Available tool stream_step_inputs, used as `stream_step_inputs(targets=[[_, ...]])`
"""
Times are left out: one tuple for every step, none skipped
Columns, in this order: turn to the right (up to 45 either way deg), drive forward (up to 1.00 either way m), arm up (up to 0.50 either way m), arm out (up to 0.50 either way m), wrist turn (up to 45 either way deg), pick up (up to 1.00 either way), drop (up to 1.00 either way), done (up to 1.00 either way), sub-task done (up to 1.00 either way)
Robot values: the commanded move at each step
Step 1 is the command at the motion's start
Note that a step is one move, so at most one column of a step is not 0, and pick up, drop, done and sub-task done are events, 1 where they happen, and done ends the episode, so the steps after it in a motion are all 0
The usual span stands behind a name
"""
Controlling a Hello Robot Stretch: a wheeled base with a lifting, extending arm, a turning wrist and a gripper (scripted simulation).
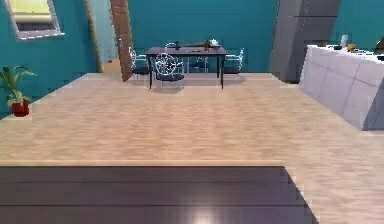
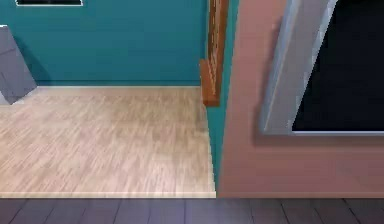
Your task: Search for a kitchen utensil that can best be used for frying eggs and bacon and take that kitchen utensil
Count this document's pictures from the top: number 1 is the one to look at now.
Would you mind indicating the white kitchen counter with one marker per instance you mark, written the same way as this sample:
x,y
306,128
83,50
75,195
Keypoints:
x,y
340,80

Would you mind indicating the dark dining table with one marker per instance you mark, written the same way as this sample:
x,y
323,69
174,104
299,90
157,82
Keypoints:
x,y
186,51

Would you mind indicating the brown long object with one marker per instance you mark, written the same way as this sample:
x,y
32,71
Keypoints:
x,y
196,44

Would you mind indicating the white round object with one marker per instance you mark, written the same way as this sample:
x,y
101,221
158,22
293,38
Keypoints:
x,y
214,42

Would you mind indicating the dark wooden table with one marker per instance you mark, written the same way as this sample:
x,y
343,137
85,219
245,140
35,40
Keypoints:
x,y
146,193

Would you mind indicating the brown wooden room door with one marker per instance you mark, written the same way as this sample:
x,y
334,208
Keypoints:
x,y
122,36

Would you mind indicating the grey fridge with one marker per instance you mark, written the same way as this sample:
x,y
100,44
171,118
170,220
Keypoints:
x,y
300,36

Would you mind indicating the white cup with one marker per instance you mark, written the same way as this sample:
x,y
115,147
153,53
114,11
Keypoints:
x,y
344,40

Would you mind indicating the yellow round object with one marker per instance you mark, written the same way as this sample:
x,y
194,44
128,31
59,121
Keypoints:
x,y
351,47

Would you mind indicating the green plant in red pot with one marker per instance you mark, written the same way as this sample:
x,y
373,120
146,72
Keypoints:
x,y
16,96

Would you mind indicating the white framed window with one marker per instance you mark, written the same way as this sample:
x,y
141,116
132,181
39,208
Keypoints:
x,y
33,16

